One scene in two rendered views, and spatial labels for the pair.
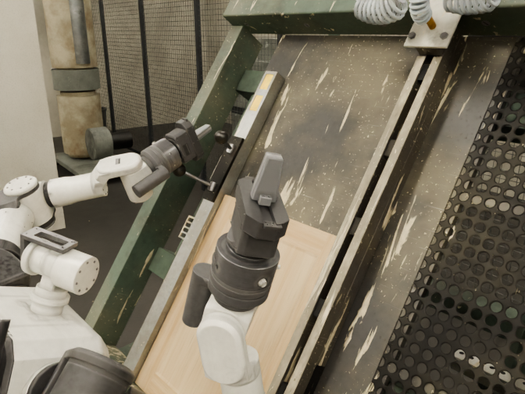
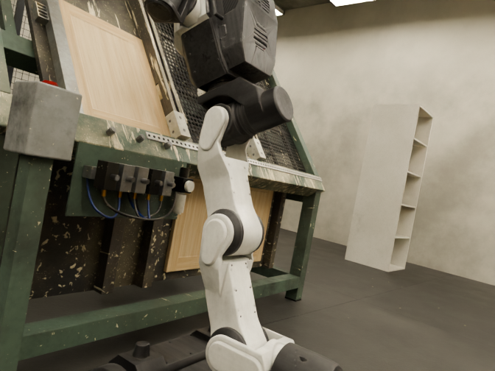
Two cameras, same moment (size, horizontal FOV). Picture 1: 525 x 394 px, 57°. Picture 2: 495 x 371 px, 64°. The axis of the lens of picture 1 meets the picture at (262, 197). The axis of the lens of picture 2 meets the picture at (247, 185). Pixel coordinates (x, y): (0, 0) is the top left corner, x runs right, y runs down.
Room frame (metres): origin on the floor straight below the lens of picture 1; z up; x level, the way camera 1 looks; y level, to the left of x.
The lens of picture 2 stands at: (0.77, 1.80, 0.79)
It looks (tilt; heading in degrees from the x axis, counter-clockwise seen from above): 1 degrees down; 258
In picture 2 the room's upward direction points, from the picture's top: 10 degrees clockwise
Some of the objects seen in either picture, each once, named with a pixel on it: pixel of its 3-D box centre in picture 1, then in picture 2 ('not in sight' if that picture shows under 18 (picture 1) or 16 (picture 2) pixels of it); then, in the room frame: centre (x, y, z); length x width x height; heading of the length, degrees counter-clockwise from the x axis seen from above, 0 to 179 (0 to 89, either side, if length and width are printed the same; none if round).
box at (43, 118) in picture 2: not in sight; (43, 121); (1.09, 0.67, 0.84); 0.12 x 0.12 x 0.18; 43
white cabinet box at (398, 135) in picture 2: not in sight; (389, 187); (-2.14, -2.91, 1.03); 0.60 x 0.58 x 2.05; 37
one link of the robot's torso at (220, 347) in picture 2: not in sight; (250, 354); (0.42, 0.67, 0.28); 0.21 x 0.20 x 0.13; 133
